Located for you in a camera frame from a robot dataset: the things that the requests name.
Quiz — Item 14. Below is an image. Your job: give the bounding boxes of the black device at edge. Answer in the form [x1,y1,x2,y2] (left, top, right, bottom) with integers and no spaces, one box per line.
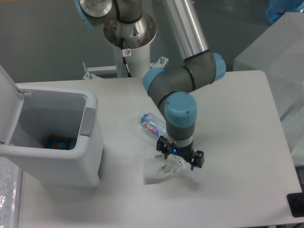
[287,192,304,218]

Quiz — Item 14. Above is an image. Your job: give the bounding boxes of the white trash can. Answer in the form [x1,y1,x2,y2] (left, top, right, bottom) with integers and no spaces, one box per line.
[0,69,103,187]

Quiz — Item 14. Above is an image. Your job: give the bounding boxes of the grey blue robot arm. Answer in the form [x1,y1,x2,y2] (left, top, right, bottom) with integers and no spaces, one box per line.
[75,0,226,168]

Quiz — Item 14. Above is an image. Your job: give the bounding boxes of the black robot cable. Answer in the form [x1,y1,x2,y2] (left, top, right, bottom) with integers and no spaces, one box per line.
[120,37,133,78]

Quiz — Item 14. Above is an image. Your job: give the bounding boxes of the clear plastic water bottle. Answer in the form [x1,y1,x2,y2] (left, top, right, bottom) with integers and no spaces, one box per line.
[137,112,167,138]

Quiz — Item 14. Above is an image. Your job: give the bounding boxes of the blue yellow snack packet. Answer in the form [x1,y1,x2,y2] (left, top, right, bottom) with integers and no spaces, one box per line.
[44,134,76,150]

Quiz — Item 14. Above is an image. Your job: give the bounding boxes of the white plastic wrapper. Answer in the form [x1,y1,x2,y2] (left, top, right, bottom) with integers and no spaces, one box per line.
[143,151,186,184]

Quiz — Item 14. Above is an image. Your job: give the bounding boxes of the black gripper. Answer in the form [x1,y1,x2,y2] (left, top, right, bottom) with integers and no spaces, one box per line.
[156,136,204,170]

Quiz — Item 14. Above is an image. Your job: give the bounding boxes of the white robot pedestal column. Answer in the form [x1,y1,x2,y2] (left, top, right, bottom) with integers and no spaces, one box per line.
[113,44,150,78]

